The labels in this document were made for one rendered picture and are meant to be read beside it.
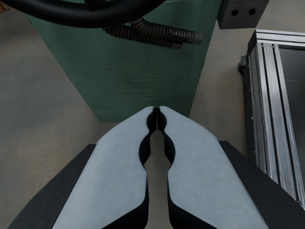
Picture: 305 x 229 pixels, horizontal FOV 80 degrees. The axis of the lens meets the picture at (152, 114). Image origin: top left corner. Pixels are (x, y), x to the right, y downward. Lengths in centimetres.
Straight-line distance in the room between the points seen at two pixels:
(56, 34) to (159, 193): 66
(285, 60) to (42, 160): 117
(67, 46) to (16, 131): 69
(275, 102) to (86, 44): 67
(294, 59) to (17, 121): 135
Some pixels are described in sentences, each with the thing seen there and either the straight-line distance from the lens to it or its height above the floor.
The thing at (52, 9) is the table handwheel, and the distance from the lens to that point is 27.
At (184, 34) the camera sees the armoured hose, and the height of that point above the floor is 59.
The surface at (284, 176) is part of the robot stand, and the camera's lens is 71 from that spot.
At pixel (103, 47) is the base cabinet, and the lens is 54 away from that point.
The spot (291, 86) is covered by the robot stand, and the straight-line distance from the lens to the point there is 92.
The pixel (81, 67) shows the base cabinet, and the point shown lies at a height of 40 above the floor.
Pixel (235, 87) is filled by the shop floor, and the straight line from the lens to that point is 109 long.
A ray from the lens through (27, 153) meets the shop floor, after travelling 106.
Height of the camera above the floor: 82
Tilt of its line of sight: 62 degrees down
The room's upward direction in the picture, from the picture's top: 5 degrees counter-clockwise
